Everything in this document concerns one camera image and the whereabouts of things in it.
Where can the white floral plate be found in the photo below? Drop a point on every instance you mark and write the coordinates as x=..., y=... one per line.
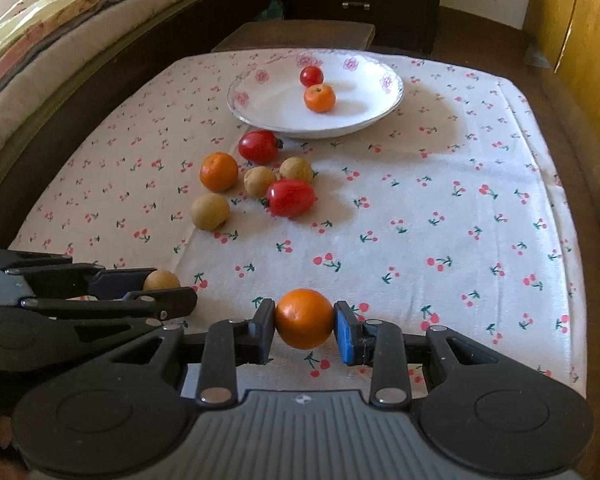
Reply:
x=275, y=105

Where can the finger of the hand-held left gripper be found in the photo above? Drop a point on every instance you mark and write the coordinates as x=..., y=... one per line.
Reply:
x=105, y=280
x=175, y=302

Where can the small orange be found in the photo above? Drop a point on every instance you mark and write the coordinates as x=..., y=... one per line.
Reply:
x=319, y=98

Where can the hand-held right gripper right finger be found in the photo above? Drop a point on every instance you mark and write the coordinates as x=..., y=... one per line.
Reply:
x=345, y=337

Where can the tan longan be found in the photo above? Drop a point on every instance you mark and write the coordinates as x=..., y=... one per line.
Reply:
x=210, y=211
x=258, y=182
x=162, y=280
x=296, y=169

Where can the red plum tomato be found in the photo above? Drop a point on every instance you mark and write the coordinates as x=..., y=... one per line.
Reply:
x=258, y=146
x=290, y=198

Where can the small round red tomato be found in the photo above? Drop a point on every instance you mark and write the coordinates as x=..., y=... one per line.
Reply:
x=311, y=76

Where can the brown stool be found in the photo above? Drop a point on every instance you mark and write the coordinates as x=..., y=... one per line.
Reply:
x=295, y=35

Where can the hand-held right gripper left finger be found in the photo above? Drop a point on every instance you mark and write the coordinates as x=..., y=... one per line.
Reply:
x=265, y=332

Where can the wooden wardrobe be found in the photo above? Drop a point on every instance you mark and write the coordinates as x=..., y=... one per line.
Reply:
x=580, y=25

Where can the cherry print tablecloth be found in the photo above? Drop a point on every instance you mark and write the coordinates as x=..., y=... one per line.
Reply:
x=430, y=185

